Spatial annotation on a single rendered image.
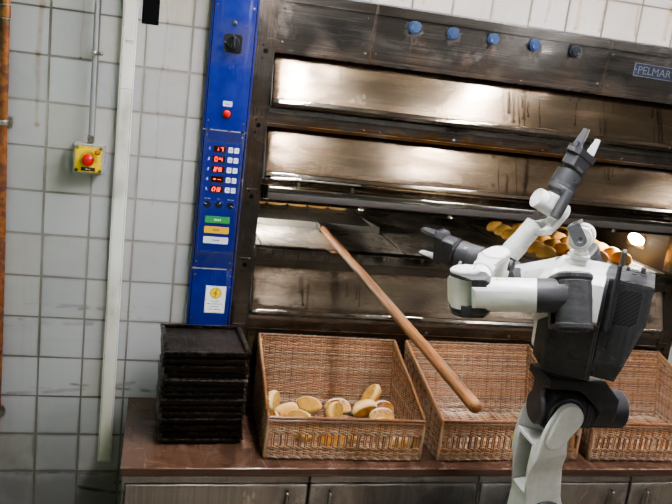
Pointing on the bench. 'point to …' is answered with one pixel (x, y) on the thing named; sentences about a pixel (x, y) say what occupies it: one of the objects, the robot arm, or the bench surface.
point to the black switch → (233, 43)
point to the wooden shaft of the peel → (409, 329)
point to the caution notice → (215, 299)
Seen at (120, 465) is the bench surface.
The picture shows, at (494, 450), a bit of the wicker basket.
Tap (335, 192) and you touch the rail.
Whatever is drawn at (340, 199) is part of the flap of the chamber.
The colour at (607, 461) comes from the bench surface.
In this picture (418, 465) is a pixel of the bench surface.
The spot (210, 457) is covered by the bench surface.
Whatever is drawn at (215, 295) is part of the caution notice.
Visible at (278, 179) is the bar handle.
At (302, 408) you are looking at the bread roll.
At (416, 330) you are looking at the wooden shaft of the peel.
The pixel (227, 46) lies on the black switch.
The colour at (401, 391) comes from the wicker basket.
